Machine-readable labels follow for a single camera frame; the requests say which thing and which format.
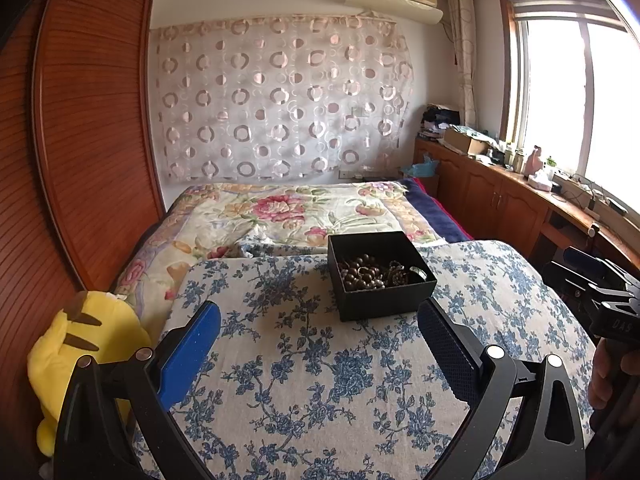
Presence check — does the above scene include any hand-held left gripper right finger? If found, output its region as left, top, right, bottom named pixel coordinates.
left=417, top=297, right=586, bottom=480

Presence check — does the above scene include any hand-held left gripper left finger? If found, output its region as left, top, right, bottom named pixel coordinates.
left=52, top=301, right=222, bottom=480

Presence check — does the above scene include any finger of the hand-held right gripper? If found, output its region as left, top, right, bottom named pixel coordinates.
left=564, top=247, right=640, bottom=295

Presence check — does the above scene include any black cardboard box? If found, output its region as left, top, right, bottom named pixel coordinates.
left=327, top=231, right=438, bottom=322

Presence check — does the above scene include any brown wooden bead necklace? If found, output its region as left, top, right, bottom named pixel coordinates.
left=336, top=255, right=392, bottom=292

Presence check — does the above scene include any person's right hand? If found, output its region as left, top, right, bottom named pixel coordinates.
left=587, top=336, right=632, bottom=432

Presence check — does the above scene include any blue floral bedsheet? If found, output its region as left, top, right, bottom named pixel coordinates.
left=132, top=240, right=599, bottom=480

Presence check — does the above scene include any pink bottle on counter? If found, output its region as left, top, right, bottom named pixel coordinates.
left=523, top=145, right=546, bottom=176

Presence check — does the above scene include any long wooden cabinet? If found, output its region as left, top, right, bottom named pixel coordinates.
left=412, top=137, right=640, bottom=281

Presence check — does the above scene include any yellow plush toy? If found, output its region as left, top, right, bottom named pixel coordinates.
left=27, top=290, right=151, bottom=457

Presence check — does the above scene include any dark blue blanket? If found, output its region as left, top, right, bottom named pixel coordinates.
left=400, top=177, right=474, bottom=246

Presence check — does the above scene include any pink floral quilt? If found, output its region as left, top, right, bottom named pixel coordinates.
left=112, top=180, right=442, bottom=322

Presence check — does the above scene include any wooden framed window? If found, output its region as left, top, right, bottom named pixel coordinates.
left=497, top=0, right=640, bottom=197

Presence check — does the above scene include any open cardboard box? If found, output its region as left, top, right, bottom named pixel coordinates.
left=443, top=126, right=491, bottom=156

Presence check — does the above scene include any blue plastic bag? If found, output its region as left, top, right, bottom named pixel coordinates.
left=400, top=156, right=441, bottom=179

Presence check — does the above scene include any pile of dark clothes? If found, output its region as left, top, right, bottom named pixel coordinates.
left=420, top=104, right=461, bottom=141

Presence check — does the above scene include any cream patterned window curtain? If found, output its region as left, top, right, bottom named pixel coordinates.
left=446, top=0, right=479, bottom=129

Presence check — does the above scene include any circle-patterned sheer curtain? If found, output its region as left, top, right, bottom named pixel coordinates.
left=149, top=14, right=416, bottom=184

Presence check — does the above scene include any power strip with cables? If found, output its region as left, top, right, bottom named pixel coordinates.
left=552, top=172, right=627, bottom=217

